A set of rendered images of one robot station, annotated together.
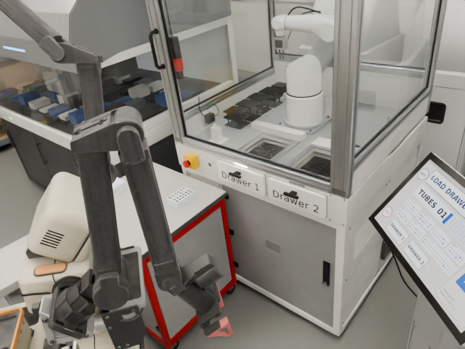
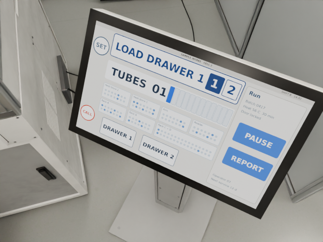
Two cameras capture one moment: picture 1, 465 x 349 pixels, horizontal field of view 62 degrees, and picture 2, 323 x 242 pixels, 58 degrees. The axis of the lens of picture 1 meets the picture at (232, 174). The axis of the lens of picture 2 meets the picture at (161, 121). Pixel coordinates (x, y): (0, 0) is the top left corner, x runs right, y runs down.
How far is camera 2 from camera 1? 0.79 m
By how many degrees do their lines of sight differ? 49
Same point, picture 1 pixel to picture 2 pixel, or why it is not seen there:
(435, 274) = (194, 163)
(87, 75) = not seen: outside the picture
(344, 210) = (26, 125)
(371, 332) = (103, 164)
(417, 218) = (132, 107)
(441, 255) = (189, 141)
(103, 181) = not seen: outside the picture
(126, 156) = not seen: outside the picture
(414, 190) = (104, 71)
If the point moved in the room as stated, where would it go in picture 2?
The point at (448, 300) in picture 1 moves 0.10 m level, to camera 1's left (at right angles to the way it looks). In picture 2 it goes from (225, 183) to (205, 223)
